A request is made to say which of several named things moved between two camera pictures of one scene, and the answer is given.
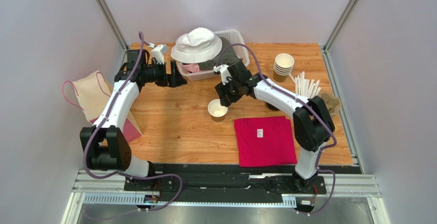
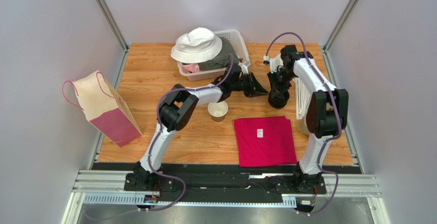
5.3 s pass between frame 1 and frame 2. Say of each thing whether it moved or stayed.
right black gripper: moved
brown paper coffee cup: stayed
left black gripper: moved
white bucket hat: stayed
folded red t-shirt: stayed
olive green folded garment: stayed
